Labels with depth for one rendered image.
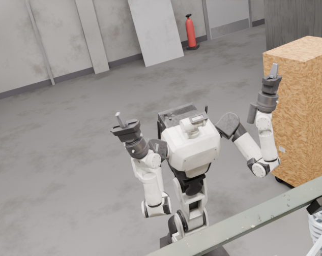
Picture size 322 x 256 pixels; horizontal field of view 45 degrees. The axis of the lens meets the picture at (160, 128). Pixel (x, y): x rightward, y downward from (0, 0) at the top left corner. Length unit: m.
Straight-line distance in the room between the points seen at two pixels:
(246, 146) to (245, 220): 1.54
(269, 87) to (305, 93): 1.30
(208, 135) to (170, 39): 6.00
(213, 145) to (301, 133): 1.42
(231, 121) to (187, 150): 0.27
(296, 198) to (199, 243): 0.12
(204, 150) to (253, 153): 0.25
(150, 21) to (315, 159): 5.09
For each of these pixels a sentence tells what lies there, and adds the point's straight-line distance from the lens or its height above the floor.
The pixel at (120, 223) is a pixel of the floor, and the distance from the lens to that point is 3.60.
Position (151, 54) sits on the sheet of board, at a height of 0.21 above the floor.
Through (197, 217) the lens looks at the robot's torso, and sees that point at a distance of 2.41.
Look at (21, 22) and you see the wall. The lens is 7.77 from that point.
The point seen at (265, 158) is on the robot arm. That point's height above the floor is 1.20.
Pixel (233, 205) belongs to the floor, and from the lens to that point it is 3.53.
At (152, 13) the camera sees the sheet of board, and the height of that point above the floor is 0.92.
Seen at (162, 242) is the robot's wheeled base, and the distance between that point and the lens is 3.05.
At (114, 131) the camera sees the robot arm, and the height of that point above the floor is 1.57.
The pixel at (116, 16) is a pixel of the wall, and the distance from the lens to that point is 7.99.
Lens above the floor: 2.22
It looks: 26 degrees down
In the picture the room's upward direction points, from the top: 12 degrees counter-clockwise
